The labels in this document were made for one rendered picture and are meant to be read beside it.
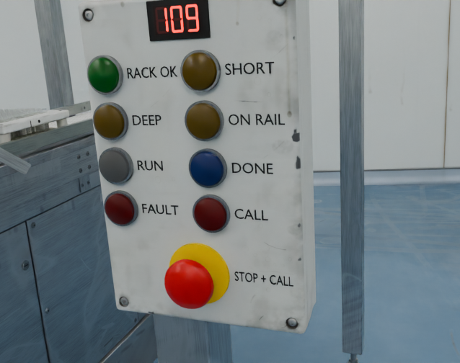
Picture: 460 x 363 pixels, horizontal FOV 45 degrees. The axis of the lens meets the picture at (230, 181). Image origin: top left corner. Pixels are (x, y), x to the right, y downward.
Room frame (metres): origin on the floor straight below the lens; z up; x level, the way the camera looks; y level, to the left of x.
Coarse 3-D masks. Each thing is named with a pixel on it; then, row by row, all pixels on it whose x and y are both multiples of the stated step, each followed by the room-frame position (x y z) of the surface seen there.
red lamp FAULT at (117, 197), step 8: (112, 200) 0.43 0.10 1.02; (120, 200) 0.43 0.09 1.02; (128, 200) 0.43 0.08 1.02; (112, 208) 0.43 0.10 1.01; (120, 208) 0.43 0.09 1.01; (128, 208) 0.43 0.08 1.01; (112, 216) 0.43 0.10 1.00; (120, 216) 0.43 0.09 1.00; (128, 216) 0.43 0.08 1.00; (120, 224) 0.43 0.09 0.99
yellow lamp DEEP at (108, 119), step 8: (96, 112) 0.44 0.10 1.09; (104, 112) 0.43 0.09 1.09; (112, 112) 0.43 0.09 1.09; (120, 112) 0.43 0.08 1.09; (96, 120) 0.43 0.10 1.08; (104, 120) 0.43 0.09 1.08; (112, 120) 0.43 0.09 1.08; (120, 120) 0.43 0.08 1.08; (96, 128) 0.44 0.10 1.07; (104, 128) 0.43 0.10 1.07; (112, 128) 0.43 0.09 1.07; (120, 128) 0.43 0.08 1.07; (104, 136) 0.43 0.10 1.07; (112, 136) 0.43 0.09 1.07
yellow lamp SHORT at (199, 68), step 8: (192, 56) 0.40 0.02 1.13; (200, 56) 0.40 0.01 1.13; (208, 56) 0.40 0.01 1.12; (184, 64) 0.41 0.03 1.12; (192, 64) 0.40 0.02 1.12; (200, 64) 0.40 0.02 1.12; (208, 64) 0.40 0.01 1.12; (184, 72) 0.41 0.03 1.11; (192, 72) 0.40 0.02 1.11; (200, 72) 0.40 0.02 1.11; (208, 72) 0.40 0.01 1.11; (216, 72) 0.40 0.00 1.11; (192, 80) 0.40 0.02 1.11; (200, 80) 0.40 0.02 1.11; (208, 80) 0.40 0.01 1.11; (200, 88) 0.40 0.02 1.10
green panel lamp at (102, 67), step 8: (96, 64) 0.43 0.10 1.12; (104, 64) 0.43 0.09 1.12; (112, 64) 0.43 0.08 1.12; (88, 72) 0.44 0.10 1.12; (96, 72) 0.43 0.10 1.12; (104, 72) 0.43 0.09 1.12; (112, 72) 0.43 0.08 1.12; (96, 80) 0.43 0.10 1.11; (104, 80) 0.43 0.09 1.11; (112, 80) 0.43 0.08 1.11; (96, 88) 0.43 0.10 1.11; (104, 88) 0.43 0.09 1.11; (112, 88) 0.43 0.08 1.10
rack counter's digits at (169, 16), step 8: (160, 8) 0.42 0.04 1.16; (168, 8) 0.41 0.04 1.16; (176, 8) 0.41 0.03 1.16; (184, 8) 0.41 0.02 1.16; (192, 8) 0.41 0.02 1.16; (160, 16) 0.42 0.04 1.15; (168, 16) 0.41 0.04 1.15; (176, 16) 0.41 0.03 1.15; (184, 16) 0.41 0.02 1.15; (192, 16) 0.41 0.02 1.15; (160, 24) 0.42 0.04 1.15; (168, 24) 0.41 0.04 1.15; (176, 24) 0.41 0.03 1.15; (184, 24) 0.41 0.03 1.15; (192, 24) 0.41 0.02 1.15; (160, 32) 0.42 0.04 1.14; (168, 32) 0.41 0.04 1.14; (176, 32) 0.41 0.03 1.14; (184, 32) 0.41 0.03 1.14; (192, 32) 0.41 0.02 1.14
